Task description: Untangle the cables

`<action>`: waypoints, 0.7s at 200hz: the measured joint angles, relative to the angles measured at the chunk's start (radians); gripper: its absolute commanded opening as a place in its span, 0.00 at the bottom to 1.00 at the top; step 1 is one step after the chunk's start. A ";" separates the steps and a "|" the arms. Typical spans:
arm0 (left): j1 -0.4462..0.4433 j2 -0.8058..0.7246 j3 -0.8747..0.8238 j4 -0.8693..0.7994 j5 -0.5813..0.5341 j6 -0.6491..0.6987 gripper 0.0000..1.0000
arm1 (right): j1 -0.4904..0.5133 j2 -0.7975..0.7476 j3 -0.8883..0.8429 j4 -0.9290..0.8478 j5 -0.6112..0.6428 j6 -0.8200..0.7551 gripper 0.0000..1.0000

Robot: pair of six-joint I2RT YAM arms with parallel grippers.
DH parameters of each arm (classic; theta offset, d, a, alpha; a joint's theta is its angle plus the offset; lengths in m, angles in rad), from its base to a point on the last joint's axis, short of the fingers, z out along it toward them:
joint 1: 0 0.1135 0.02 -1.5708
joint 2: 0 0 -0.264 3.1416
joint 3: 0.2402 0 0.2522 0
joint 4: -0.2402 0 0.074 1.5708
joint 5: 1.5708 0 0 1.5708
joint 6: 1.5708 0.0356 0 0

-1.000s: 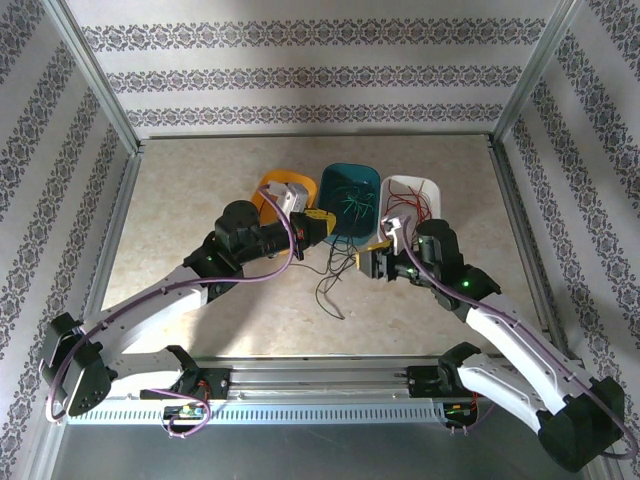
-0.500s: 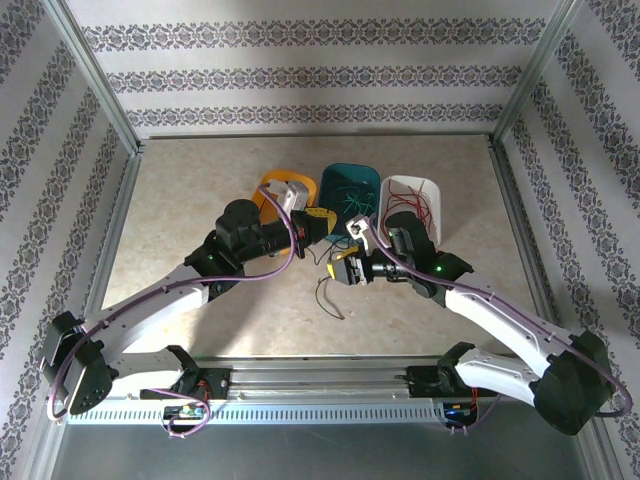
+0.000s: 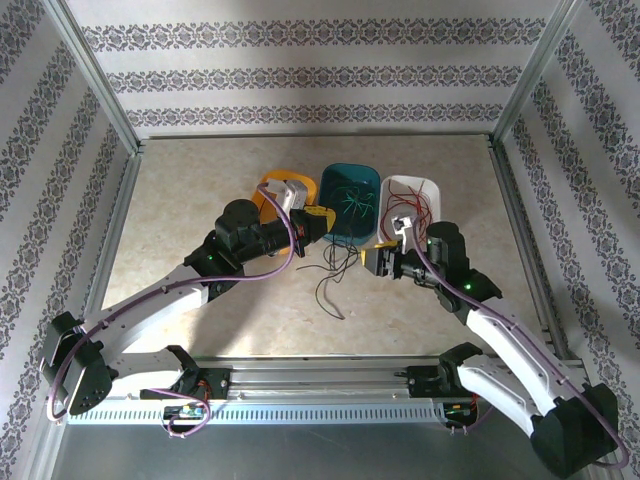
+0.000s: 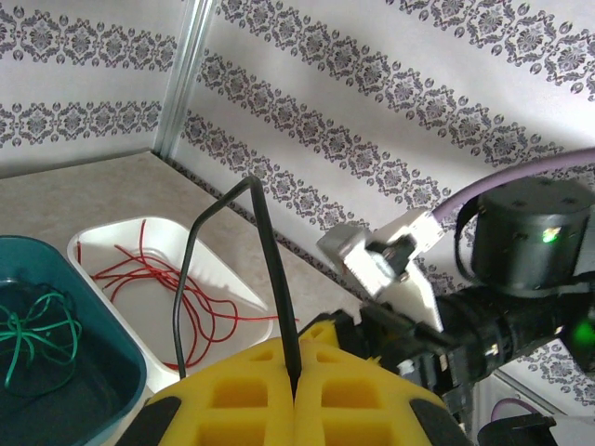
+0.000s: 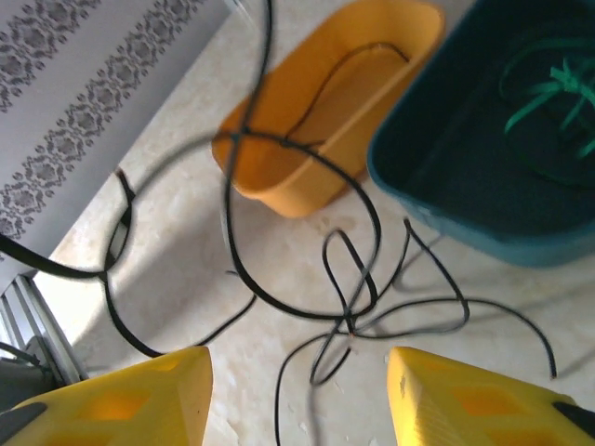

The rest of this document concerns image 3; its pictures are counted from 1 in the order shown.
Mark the aluminium side rail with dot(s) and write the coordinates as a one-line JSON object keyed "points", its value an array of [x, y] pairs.
{"points": [[520, 220], [107, 250]]}

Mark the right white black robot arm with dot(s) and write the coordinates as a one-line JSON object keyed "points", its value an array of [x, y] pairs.
{"points": [[520, 350]]}

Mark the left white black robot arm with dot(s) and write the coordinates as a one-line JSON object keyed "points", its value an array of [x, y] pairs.
{"points": [[145, 310]]}

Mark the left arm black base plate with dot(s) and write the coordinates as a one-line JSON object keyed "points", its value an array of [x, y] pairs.
{"points": [[220, 382]]}

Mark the small circuit board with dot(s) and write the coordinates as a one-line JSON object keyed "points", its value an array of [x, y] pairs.
{"points": [[186, 411], [457, 412]]}

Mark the grey metal shelf panel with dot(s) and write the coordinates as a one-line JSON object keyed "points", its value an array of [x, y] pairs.
{"points": [[320, 452]]}

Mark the aluminium back rail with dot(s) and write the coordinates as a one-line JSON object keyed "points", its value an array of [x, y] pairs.
{"points": [[320, 135]]}

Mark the orange plastic bin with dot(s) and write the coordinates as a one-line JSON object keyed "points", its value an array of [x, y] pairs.
{"points": [[306, 181]]}

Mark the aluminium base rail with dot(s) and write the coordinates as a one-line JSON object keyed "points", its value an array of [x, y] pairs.
{"points": [[320, 377]]}

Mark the aluminium frame post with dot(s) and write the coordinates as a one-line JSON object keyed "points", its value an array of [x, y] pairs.
{"points": [[95, 75], [540, 75]]}

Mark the teal plastic bin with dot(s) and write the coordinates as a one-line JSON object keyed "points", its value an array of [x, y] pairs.
{"points": [[350, 232]]}

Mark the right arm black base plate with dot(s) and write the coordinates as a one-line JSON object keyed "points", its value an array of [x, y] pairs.
{"points": [[422, 382]]}

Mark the white plastic bin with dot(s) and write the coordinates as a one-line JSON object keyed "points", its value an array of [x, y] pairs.
{"points": [[434, 197]]}

